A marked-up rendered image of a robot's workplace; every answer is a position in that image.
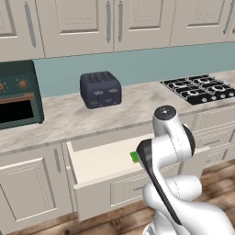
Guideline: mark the cream lower cupboard door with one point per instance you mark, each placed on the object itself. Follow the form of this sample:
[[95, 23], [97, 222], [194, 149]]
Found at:
[[30, 186]]

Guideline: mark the open cream drawer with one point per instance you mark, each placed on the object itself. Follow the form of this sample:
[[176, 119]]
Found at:
[[122, 171]]

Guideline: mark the cream drawer front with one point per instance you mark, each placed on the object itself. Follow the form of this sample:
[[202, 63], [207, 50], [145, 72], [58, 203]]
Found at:
[[214, 140], [218, 157], [214, 117]]

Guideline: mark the green sponge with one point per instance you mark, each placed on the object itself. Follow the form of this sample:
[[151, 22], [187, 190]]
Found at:
[[134, 157]]

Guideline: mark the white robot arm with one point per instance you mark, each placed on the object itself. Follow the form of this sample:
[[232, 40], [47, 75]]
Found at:
[[171, 143]]

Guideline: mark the dark blue toaster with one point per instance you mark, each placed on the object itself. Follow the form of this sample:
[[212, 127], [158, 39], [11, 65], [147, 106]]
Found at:
[[100, 90]]

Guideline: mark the cream cupboard door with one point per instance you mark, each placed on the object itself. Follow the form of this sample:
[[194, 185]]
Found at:
[[200, 20], [75, 26], [142, 23], [16, 27], [30, 186]]

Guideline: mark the cream upper cupboard door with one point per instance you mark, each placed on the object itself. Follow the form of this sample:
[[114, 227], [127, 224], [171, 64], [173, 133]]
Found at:
[[200, 20], [16, 27], [142, 23], [75, 26]]

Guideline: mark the black gas hob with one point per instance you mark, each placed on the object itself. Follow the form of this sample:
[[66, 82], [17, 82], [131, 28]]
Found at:
[[200, 88]]

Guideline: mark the dark green toaster oven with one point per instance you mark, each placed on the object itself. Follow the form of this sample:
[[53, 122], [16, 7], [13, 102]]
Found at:
[[18, 98]]

